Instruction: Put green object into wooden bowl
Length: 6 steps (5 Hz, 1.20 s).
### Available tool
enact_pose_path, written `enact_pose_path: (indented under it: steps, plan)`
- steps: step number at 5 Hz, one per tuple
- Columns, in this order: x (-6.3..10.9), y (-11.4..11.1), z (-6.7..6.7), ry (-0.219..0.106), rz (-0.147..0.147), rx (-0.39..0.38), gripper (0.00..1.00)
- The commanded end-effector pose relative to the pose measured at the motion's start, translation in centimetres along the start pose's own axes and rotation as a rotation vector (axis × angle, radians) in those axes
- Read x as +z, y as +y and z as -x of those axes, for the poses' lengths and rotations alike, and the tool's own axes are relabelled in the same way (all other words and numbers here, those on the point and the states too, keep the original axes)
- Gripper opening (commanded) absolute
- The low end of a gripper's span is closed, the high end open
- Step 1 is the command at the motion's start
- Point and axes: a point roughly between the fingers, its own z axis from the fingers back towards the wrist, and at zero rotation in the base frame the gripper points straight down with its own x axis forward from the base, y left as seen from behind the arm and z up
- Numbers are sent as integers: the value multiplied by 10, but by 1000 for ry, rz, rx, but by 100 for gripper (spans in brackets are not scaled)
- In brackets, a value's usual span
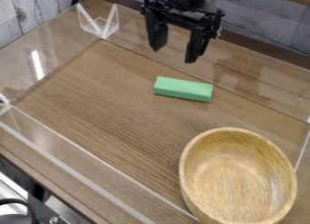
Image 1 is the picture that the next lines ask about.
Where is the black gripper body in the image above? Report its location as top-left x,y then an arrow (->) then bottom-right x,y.
144,0 -> 226,38

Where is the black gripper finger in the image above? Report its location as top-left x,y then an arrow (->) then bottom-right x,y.
186,26 -> 212,63
146,9 -> 169,51

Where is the green rectangular foam block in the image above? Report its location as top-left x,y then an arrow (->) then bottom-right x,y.
154,76 -> 214,102

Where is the round wooden bowl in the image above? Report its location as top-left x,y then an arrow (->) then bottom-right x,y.
180,127 -> 299,224

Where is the black metal clamp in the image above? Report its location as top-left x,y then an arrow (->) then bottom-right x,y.
29,194 -> 62,224

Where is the clear acrylic corner bracket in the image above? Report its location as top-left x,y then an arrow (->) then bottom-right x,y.
77,4 -> 120,39

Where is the clear acrylic enclosure wall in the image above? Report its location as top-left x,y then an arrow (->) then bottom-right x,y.
0,0 -> 310,224

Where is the black cable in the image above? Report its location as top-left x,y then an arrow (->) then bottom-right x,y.
0,198 -> 31,209

